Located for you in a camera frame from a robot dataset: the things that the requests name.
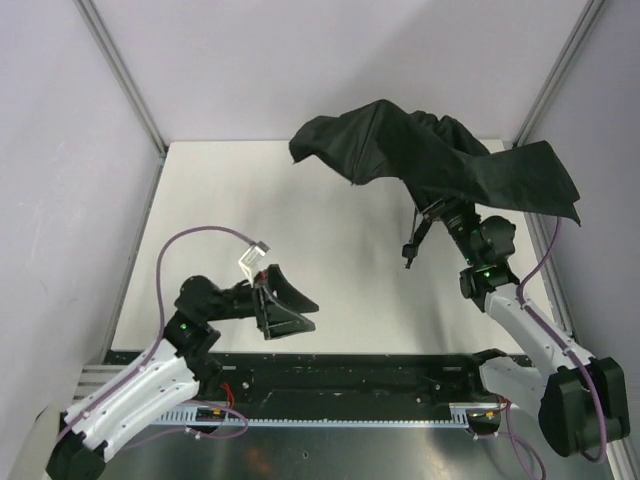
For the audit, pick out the grey slotted cable duct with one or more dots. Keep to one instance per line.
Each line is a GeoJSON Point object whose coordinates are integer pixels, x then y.
{"type": "Point", "coordinates": [193, 414]}

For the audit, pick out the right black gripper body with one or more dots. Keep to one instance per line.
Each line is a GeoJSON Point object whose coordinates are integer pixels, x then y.
{"type": "Point", "coordinates": [437, 209]}

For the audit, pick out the black folding umbrella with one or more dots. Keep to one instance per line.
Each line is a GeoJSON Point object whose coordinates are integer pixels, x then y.
{"type": "Point", "coordinates": [437, 158]}

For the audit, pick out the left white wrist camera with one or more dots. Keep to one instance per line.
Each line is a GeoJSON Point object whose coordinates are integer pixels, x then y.
{"type": "Point", "coordinates": [251, 258]}

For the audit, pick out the right aluminium frame post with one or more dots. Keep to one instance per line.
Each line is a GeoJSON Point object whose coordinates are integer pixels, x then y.
{"type": "Point", "coordinates": [577, 39]}

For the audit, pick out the left aluminium frame post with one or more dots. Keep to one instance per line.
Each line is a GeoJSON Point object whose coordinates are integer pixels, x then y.
{"type": "Point", "coordinates": [116, 63]}

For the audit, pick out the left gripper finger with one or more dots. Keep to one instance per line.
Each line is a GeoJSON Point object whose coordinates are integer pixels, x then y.
{"type": "Point", "coordinates": [281, 323]}
{"type": "Point", "coordinates": [279, 291]}

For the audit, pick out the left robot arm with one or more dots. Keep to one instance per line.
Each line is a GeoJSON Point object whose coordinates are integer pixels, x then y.
{"type": "Point", "coordinates": [177, 367]}

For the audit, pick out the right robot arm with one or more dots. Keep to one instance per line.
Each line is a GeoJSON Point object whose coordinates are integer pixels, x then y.
{"type": "Point", "coordinates": [579, 400]}

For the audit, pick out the aluminium table edge rail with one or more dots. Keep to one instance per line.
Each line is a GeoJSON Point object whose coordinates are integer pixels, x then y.
{"type": "Point", "coordinates": [544, 233]}

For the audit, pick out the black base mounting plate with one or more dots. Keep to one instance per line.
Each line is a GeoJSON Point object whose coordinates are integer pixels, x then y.
{"type": "Point", "coordinates": [393, 386]}

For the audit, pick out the aluminium frame post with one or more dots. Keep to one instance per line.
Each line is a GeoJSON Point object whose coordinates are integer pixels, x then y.
{"type": "Point", "coordinates": [116, 63]}
{"type": "Point", "coordinates": [577, 39]}

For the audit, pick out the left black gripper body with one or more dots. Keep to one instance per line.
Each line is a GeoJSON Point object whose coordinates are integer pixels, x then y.
{"type": "Point", "coordinates": [261, 306]}

